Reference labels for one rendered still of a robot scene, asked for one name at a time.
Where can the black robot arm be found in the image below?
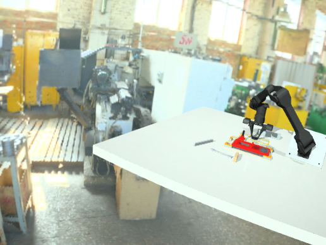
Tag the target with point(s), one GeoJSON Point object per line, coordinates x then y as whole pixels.
{"type": "Point", "coordinates": [282, 98]}

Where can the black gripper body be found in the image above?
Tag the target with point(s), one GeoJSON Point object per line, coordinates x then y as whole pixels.
{"type": "Point", "coordinates": [259, 118]}

